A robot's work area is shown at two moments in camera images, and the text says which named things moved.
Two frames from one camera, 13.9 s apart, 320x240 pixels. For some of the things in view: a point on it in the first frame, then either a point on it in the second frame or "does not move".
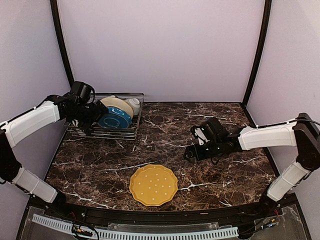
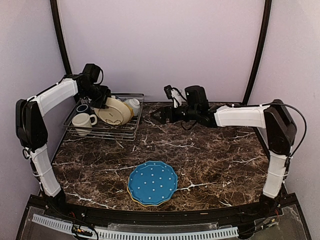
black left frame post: x=56 y=19 does not move
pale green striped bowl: x=135 y=104 does not move
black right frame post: x=266 y=20 does not move
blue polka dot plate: x=115 y=118 → x=153 y=182
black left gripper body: x=84 y=114 → x=95 y=93
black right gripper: x=199 y=154 → x=164 y=113
